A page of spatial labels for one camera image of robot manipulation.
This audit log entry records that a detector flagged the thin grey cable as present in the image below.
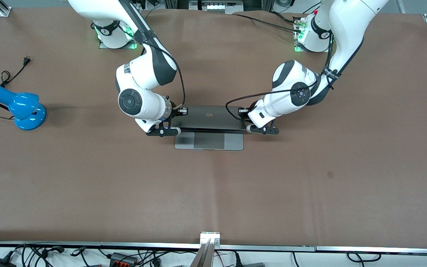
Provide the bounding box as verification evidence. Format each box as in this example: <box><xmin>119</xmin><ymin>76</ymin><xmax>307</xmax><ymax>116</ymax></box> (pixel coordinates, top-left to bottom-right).
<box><xmin>139</xmin><ymin>8</ymin><xmax>156</xmax><ymax>23</ymax></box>

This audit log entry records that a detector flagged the black cable bundle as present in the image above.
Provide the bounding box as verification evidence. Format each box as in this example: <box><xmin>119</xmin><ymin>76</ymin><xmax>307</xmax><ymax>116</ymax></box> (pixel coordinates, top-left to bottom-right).
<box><xmin>13</xmin><ymin>243</ymin><xmax>67</xmax><ymax>267</ymax></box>

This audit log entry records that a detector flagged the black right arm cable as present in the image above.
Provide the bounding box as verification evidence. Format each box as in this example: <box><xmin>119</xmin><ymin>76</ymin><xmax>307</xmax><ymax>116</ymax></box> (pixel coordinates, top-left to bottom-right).
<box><xmin>119</xmin><ymin>0</ymin><xmax>187</xmax><ymax>109</ymax></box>

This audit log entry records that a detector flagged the black braided cable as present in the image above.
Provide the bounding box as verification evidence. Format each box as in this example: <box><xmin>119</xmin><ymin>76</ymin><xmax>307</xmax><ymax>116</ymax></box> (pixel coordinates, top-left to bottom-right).
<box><xmin>232</xmin><ymin>13</ymin><xmax>304</xmax><ymax>33</ymax></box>

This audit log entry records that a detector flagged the black cable loop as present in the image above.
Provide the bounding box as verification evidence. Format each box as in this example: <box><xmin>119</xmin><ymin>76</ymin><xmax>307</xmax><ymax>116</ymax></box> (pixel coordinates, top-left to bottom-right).
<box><xmin>347</xmin><ymin>251</ymin><xmax>381</xmax><ymax>264</ymax></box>

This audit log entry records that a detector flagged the blue desk lamp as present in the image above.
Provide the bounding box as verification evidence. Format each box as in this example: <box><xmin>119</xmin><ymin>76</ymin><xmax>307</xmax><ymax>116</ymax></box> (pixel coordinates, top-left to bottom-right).
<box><xmin>0</xmin><ymin>86</ymin><xmax>47</xmax><ymax>131</ymax></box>

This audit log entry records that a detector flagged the silver grey laptop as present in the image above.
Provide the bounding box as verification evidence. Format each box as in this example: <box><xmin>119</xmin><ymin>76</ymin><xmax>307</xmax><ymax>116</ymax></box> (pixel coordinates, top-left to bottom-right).
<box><xmin>170</xmin><ymin>105</ymin><xmax>249</xmax><ymax>151</ymax></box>

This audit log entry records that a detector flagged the black red power strip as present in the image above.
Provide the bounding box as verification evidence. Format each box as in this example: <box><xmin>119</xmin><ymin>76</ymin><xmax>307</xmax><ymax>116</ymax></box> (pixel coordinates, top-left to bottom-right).
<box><xmin>109</xmin><ymin>252</ymin><xmax>140</xmax><ymax>267</ymax></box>

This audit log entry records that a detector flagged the thin black cable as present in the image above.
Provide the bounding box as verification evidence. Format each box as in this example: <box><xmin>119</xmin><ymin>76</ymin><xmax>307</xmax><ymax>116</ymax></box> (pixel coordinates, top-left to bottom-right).
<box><xmin>271</xmin><ymin>10</ymin><xmax>297</xmax><ymax>24</ymax></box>

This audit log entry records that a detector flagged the white power strip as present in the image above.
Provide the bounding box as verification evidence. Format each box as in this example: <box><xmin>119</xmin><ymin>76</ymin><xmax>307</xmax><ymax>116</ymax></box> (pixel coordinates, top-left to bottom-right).
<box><xmin>189</xmin><ymin>0</ymin><xmax>244</xmax><ymax>15</ymax></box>

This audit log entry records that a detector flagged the aluminium extrusion post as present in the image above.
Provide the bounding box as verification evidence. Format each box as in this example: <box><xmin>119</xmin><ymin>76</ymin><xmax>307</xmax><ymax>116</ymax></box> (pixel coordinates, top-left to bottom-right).
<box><xmin>189</xmin><ymin>232</ymin><xmax>221</xmax><ymax>267</ymax></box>

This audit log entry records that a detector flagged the black lamp power cord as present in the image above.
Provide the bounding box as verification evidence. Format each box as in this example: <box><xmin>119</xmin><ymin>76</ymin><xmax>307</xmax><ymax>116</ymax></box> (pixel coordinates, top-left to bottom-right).
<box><xmin>0</xmin><ymin>56</ymin><xmax>33</xmax><ymax>121</ymax></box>

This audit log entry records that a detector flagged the brown table cover mat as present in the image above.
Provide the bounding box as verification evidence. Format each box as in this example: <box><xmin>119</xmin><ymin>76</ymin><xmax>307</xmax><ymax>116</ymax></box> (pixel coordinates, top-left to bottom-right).
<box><xmin>0</xmin><ymin>7</ymin><xmax>427</xmax><ymax>247</ymax></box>

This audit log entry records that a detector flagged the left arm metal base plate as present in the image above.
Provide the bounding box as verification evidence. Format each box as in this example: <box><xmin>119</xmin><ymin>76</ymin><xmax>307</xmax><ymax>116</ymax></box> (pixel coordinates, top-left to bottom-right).
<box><xmin>293</xmin><ymin>15</ymin><xmax>335</xmax><ymax>53</ymax></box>

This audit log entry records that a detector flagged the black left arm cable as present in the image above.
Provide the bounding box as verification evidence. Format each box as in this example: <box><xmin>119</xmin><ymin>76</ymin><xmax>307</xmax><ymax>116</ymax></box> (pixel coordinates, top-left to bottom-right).
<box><xmin>225</xmin><ymin>32</ymin><xmax>342</xmax><ymax>120</ymax></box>

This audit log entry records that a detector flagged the aluminium table edge rail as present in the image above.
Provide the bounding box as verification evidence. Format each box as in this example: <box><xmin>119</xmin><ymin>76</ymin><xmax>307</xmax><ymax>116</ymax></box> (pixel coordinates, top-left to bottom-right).
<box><xmin>0</xmin><ymin>242</ymin><xmax>427</xmax><ymax>256</ymax></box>

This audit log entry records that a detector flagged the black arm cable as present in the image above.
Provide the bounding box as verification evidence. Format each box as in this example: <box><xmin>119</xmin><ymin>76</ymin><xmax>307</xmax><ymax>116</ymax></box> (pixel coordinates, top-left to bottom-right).
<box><xmin>119</xmin><ymin>0</ymin><xmax>187</xmax><ymax>109</ymax></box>
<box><xmin>225</xmin><ymin>32</ymin><xmax>342</xmax><ymax>120</ymax></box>

